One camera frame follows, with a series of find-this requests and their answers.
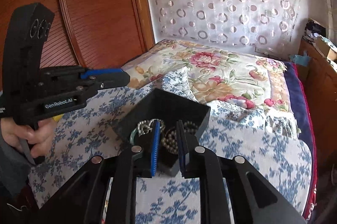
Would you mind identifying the white pearl necklace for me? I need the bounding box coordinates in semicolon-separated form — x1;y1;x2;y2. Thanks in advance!
136;118;167;135

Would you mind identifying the long wooden side cabinet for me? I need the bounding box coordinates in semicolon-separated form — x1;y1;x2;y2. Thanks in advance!
298;39;336;168

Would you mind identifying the red wooden wardrobe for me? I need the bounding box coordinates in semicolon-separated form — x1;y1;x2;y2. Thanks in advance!
0;0;156;90

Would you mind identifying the pale green jade bangle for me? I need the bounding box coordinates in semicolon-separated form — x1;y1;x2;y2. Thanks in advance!
129;128;143;161

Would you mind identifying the yellow plush toy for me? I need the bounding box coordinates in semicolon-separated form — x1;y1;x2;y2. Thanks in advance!
53;114;63;122

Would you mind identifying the dark blue blanket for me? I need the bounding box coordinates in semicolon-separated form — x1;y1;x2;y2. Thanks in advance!
284;62;318;221

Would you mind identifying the pink floral quilt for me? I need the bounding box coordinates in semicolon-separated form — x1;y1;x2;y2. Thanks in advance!
123;39;301;139

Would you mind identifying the black open jewelry box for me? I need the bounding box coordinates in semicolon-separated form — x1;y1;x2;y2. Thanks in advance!
115;88;211;177

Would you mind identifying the dark brown bead bracelet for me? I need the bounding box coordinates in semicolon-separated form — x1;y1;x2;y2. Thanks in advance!
160;120;199;155

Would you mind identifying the person's left hand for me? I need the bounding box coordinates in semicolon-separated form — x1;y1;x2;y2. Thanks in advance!
1;118;57;158

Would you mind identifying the blue floral bed sheet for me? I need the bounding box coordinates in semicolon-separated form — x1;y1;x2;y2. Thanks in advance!
27;67;314;224

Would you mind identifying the teal plastic bag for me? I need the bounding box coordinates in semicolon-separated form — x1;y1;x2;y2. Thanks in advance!
289;50;311;67

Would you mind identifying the cardboard box on cabinet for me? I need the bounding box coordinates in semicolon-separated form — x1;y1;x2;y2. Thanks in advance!
314;36;337;61

